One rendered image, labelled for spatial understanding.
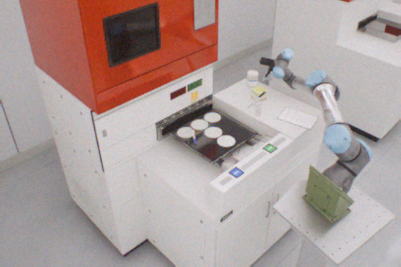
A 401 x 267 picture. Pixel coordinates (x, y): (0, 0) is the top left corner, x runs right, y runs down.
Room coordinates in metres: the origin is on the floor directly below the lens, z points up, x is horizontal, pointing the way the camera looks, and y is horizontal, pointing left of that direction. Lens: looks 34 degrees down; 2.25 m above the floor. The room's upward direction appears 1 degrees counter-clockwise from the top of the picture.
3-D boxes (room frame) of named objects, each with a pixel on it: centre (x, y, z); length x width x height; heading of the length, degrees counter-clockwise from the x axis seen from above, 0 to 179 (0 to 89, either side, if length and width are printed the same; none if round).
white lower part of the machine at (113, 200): (2.05, 0.46, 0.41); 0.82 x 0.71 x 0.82; 133
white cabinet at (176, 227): (1.74, -0.20, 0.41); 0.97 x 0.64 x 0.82; 133
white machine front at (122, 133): (1.80, 0.22, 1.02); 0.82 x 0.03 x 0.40; 133
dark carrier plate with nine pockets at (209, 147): (1.77, -0.07, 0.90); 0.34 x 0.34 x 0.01; 43
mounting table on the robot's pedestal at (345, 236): (1.24, -0.63, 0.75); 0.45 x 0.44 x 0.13; 34
